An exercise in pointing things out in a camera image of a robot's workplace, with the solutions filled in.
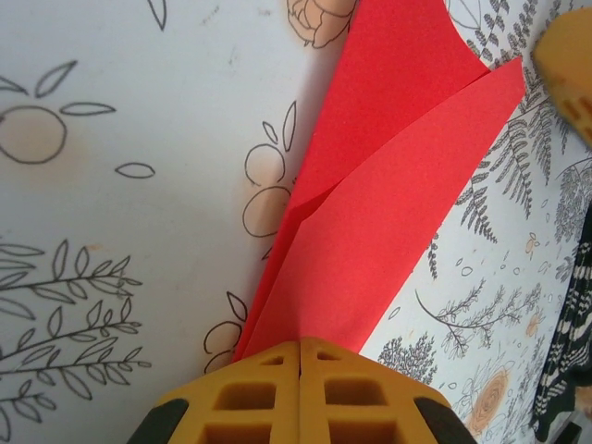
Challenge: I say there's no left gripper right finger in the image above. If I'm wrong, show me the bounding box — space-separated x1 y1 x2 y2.
301 336 478 444

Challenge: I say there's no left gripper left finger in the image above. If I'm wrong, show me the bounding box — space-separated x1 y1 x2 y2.
133 339 302 444

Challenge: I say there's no red cloth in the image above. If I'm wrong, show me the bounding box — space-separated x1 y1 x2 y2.
233 0 527 363

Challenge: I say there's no black white striped cloth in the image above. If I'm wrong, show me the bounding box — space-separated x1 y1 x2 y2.
528 228 592 444

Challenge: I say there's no floral table cloth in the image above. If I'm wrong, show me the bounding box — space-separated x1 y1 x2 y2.
0 0 592 444

